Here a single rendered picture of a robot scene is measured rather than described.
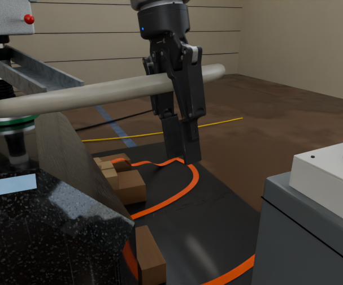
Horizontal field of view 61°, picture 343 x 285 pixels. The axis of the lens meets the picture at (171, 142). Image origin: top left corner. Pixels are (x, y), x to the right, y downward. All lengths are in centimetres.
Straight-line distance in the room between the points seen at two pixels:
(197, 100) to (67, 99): 18
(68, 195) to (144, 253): 76
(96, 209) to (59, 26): 537
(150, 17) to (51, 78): 63
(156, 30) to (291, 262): 61
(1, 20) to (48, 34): 492
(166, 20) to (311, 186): 48
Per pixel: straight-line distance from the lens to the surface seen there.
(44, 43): 606
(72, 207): 83
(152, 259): 148
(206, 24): 706
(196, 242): 175
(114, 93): 42
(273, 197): 78
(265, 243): 86
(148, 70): 50
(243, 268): 164
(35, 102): 46
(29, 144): 98
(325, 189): 70
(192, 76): 41
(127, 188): 199
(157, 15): 43
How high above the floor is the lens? 116
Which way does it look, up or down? 22 degrees down
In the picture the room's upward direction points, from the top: straight up
